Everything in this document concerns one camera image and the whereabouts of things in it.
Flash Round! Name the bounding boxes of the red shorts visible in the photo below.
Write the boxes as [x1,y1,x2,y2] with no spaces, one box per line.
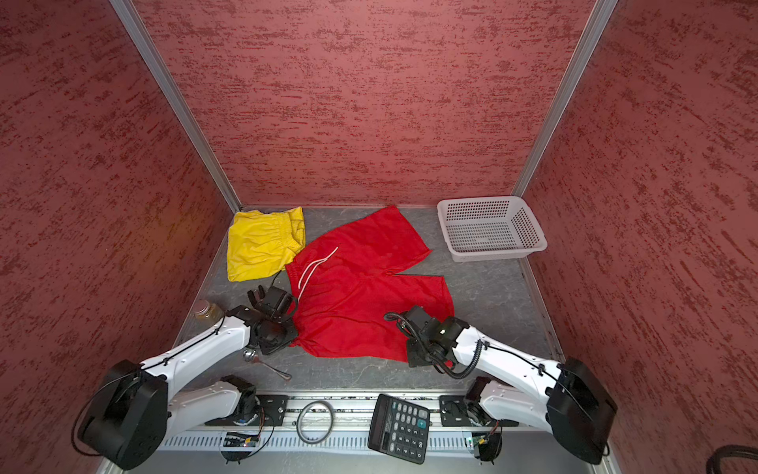
[286,207,454,363]

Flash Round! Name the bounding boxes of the yellow shorts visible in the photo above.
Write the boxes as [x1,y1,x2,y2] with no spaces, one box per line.
[227,207,306,282]

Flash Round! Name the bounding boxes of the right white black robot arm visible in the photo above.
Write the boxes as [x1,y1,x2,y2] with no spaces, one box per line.
[396,315,618,465]

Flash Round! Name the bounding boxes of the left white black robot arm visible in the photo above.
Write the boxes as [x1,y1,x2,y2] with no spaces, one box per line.
[70,305,297,470]

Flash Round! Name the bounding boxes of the metal spoon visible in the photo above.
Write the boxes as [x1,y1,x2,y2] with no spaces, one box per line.
[243,349,292,381]

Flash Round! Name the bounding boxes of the small brown glass jar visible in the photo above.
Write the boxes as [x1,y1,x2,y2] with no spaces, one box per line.
[191,299,225,325]

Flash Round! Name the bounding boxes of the black calculator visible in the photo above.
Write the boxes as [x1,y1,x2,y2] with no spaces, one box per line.
[367,394,432,465]

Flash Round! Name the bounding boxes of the white plastic basket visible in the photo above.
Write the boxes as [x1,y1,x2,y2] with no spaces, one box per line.
[436,197,548,263]

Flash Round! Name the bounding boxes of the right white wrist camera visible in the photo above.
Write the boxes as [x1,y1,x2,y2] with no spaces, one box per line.
[403,306,470,347]

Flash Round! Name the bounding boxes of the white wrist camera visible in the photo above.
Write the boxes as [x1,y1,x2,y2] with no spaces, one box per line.
[256,286,298,321]
[403,306,470,347]

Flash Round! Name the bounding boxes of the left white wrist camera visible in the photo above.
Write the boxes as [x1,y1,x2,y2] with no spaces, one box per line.
[256,286,298,321]

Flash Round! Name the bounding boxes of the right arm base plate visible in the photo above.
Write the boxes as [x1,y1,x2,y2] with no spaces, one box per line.
[439,395,497,429]

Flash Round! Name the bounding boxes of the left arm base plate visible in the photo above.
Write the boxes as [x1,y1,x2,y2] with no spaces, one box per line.
[205,394,290,429]

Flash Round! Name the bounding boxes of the aluminium front frame rail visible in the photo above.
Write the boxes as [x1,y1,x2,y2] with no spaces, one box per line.
[158,391,546,458]

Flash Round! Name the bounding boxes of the grey ring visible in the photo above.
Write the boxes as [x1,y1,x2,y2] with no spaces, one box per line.
[295,400,336,446]

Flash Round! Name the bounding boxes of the left circuit board with wires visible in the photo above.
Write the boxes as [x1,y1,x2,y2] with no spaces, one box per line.
[220,410,276,464]

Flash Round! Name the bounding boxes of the circuit board with wires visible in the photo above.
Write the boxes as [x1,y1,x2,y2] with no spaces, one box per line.
[220,410,276,464]
[471,421,503,464]

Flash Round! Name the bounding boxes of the right circuit board with wires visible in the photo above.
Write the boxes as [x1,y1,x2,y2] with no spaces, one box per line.
[471,421,503,464]

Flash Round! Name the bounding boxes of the black cable bundle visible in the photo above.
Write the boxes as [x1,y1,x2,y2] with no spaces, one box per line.
[705,444,758,474]

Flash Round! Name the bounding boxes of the left aluminium corner post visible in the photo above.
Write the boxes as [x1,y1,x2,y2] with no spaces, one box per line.
[110,0,243,213]

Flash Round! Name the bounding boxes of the aluminium corner post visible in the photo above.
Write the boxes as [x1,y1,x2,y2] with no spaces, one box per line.
[511,0,618,197]
[110,0,243,213]

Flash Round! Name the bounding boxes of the right aluminium corner post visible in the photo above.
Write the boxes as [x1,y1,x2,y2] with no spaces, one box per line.
[511,0,618,197]

